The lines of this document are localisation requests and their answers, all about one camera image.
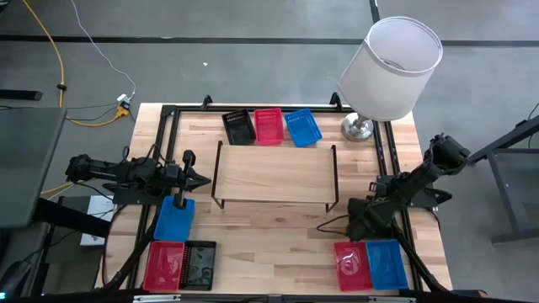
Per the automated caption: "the silver metal bracket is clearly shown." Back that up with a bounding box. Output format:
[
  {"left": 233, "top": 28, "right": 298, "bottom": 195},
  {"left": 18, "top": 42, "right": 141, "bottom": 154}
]
[
  {"left": 133, "top": 294, "right": 183, "bottom": 303},
  {"left": 367, "top": 295, "right": 417, "bottom": 303}
]

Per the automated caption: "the white cable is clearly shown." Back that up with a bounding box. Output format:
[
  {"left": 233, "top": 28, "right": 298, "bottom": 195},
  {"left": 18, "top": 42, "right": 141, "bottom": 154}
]
[{"left": 69, "top": 0, "right": 137, "bottom": 100}]

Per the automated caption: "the dark side table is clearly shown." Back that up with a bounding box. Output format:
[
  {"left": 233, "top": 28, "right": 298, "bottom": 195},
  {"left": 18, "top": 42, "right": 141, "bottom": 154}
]
[{"left": 465, "top": 114, "right": 539, "bottom": 246}]

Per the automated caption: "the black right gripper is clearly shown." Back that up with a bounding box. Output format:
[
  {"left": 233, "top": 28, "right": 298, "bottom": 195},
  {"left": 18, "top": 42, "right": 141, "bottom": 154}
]
[{"left": 347, "top": 195, "right": 395, "bottom": 243}]

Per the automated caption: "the red plastic basket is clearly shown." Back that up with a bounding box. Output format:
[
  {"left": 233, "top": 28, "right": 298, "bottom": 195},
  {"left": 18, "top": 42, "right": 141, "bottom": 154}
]
[
  {"left": 141, "top": 240, "right": 186, "bottom": 292},
  {"left": 333, "top": 241, "right": 374, "bottom": 293},
  {"left": 253, "top": 108, "right": 286, "bottom": 146}
]

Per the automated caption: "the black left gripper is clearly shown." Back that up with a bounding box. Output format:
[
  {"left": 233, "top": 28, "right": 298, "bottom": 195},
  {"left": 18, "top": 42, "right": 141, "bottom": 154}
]
[{"left": 166, "top": 149, "right": 212, "bottom": 210}]

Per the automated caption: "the yellow cable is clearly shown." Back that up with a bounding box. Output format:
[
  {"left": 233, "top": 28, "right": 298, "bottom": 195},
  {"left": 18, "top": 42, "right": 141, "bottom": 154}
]
[
  {"left": 20, "top": 0, "right": 127, "bottom": 128},
  {"left": 40, "top": 179, "right": 77, "bottom": 197}
]

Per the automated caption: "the black plastic basket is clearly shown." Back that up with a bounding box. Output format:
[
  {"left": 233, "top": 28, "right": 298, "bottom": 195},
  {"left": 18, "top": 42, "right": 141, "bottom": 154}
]
[
  {"left": 221, "top": 109, "right": 257, "bottom": 146},
  {"left": 179, "top": 240, "right": 217, "bottom": 291}
]

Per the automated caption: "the black desk beam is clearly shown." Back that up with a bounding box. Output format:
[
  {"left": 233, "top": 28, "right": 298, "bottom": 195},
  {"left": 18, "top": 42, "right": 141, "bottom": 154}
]
[{"left": 33, "top": 196, "right": 113, "bottom": 239}]

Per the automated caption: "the wooden shelf with black legs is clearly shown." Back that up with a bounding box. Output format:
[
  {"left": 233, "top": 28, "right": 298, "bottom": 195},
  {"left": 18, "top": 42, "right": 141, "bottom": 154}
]
[{"left": 210, "top": 141, "right": 340, "bottom": 214}]

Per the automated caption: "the blue plastic basket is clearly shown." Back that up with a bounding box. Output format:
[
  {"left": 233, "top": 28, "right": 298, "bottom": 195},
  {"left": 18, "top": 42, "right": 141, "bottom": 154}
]
[
  {"left": 152, "top": 195, "right": 196, "bottom": 243},
  {"left": 283, "top": 108, "right": 324, "bottom": 148},
  {"left": 365, "top": 239, "right": 409, "bottom": 291}
]

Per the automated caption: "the white paper box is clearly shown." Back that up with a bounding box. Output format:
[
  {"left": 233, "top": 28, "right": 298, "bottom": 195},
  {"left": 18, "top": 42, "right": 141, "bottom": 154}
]
[{"left": 79, "top": 194, "right": 119, "bottom": 247}]

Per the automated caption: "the black aluminium frame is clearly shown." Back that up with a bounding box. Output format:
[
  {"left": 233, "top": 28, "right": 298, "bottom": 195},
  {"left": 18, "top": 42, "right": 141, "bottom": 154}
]
[{"left": 100, "top": 93, "right": 489, "bottom": 303}]

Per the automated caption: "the black cable loop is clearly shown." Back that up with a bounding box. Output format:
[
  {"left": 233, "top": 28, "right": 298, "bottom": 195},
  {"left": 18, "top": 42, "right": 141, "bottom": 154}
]
[{"left": 315, "top": 213, "right": 353, "bottom": 237}]

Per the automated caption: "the black flat bar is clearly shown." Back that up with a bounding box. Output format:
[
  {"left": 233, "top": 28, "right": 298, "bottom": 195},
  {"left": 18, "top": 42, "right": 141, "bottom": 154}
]
[{"left": 0, "top": 88, "right": 44, "bottom": 102}]

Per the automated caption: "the table lamp with white shade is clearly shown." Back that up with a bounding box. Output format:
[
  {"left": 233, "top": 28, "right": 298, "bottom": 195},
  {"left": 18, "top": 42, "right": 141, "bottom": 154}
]
[{"left": 336, "top": 15, "right": 444, "bottom": 143}]

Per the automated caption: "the dark computer mouse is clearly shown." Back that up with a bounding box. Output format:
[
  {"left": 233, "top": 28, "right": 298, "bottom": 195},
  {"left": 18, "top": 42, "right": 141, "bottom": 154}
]
[{"left": 0, "top": 259, "right": 33, "bottom": 297}]

